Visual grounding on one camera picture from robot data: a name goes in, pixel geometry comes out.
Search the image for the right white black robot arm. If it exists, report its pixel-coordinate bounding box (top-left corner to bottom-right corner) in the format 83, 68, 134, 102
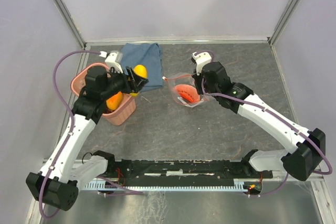
192, 60, 326, 181

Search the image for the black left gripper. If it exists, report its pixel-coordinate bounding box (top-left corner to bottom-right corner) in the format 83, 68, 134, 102
101, 65, 149, 100

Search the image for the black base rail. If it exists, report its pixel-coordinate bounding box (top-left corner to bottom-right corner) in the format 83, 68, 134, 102
102, 159, 273, 186

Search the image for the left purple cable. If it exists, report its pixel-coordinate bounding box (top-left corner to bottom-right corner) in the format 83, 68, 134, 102
38, 50, 144, 219

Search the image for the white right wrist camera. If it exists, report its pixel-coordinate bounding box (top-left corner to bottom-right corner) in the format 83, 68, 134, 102
191, 51, 213, 75

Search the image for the yellow lemon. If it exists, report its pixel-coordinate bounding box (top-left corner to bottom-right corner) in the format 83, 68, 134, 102
130, 65, 148, 97

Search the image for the clear zip bag red zipper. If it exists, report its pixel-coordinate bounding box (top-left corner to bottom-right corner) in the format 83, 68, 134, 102
162, 72, 209, 108

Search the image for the red watermelon slice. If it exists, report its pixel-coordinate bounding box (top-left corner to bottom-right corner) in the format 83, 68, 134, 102
174, 84, 201, 104

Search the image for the light blue cable duct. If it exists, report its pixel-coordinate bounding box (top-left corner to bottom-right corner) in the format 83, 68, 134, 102
82, 179, 247, 193

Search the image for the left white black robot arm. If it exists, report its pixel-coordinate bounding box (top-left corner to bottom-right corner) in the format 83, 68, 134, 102
26, 66, 148, 211

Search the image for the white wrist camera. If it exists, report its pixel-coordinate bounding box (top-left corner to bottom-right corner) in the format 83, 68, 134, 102
105, 51, 123, 73
191, 51, 213, 75

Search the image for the pink plastic perforated basket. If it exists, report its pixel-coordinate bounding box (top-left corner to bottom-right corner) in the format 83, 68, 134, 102
70, 62, 136, 125

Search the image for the blue folded cloth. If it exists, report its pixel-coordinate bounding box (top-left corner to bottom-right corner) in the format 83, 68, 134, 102
121, 43, 163, 92

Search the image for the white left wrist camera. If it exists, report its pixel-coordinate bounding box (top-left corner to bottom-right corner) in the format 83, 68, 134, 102
105, 51, 123, 73

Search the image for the orange mango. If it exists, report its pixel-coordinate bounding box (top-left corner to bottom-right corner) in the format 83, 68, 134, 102
106, 92, 123, 111

